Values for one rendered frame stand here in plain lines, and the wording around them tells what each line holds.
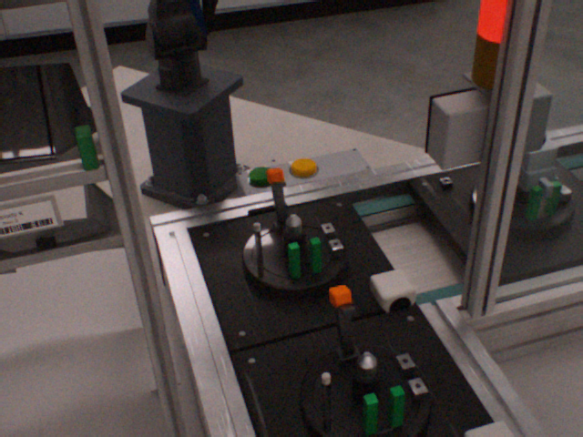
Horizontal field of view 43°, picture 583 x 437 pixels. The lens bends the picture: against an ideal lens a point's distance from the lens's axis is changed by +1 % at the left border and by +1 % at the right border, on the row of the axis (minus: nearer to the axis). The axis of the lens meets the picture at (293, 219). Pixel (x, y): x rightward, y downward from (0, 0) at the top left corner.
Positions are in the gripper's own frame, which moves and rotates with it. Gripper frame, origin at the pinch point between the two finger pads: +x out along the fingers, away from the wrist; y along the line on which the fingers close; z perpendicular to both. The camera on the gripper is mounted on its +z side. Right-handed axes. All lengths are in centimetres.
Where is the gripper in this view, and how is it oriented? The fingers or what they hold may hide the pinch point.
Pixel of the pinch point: (202, 8)
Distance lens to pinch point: 99.2
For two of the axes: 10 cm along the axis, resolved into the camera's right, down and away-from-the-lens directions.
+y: 9.5, -2.2, 2.2
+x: 0.4, 7.9, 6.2
